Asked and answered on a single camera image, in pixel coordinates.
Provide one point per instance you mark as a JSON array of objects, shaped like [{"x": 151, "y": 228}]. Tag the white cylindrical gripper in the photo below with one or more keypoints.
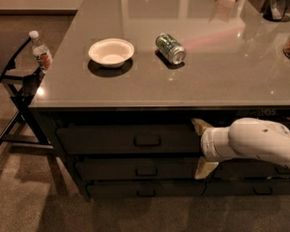
[{"x": 208, "y": 144}]

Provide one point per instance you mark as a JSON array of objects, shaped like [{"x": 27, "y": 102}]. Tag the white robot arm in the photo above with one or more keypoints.
[{"x": 246, "y": 138}]

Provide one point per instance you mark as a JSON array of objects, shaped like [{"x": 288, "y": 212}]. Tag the dark bottom right drawer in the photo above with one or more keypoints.
[{"x": 234, "y": 188}]

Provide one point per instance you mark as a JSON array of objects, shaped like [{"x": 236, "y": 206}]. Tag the dark drawer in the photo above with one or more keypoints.
[
  {"x": 146, "y": 189},
  {"x": 250, "y": 169},
  {"x": 128, "y": 169},
  {"x": 234, "y": 188},
  {"x": 129, "y": 139}
]

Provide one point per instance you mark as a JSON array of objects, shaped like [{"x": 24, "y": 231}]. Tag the dark middle right drawer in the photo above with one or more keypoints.
[{"x": 250, "y": 169}]

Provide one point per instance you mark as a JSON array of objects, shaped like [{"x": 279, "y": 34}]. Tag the dark bottom left drawer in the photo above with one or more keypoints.
[{"x": 146, "y": 189}]

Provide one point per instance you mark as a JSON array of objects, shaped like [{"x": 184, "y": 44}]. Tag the dark middle left drawer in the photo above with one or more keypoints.
[{"x": 128, "y": 169}]

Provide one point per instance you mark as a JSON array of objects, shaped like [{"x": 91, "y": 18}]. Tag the dark top left drawer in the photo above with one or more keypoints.
[{"x": 129, "y": 139}]

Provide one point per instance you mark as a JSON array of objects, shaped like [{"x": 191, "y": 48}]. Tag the green soda can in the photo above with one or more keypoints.
[{"x": 170, "y": 49}]

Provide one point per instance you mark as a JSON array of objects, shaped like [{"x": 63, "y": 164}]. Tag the white paper bowl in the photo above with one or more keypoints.
[{"x": 111, "y": 53}]

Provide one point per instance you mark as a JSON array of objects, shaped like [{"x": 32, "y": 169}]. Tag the black metal chair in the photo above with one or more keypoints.
[{"x": 23, "y": 128}]

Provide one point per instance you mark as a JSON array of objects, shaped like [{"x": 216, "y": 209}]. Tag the clear plastic water bottle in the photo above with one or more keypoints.
[{"x": 40, "y": 51}]

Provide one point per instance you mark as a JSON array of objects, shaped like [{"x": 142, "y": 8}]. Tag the dark cabinet frame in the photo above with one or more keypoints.
[{"x": 53, "y": 119}]

